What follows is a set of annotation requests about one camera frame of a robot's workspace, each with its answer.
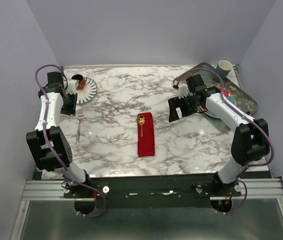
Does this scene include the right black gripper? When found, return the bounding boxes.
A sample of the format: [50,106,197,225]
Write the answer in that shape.
[168,94,201,122]

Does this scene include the silver fork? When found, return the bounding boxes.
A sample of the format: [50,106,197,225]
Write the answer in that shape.
[76,109,84,144]

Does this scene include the gold spoon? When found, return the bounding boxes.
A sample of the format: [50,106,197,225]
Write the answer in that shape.
[137,114,146,137]

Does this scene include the red cloth napkin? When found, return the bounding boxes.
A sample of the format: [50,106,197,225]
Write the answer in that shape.
[137,112,155,157]

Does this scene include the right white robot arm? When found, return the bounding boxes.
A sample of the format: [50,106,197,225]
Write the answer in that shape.
[168,74,271,196]

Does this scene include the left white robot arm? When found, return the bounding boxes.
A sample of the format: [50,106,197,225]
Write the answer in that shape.
[26,71,93,198]

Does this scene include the striped white saucer plate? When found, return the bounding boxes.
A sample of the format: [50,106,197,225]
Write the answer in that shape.
[76,77,98,105]

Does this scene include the brown black teacup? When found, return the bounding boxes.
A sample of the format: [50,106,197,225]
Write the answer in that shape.
[71,74,86,90]

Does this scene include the green floral tray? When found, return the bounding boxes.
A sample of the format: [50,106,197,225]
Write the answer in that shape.
[175,62,260,132]

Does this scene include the red blue patterned plate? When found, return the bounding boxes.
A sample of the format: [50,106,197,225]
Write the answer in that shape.
[200,89,237,119]

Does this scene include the dark green white cup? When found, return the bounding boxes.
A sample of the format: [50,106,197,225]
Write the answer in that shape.
[215,59,233,80]

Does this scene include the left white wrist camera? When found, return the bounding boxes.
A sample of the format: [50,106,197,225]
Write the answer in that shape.
[65,79,79,95]

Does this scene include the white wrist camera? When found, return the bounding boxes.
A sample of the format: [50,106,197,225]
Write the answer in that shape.
[173,83,190,99]
[65,79,79,95]

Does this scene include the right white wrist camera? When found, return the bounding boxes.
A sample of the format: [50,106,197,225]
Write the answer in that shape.
[173,83,190,99]

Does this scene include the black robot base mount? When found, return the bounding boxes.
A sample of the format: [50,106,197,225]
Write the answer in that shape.
[61,173,241,217]

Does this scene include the aluminium rail frame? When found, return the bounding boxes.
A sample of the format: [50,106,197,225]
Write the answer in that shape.
[12,170,283,240]

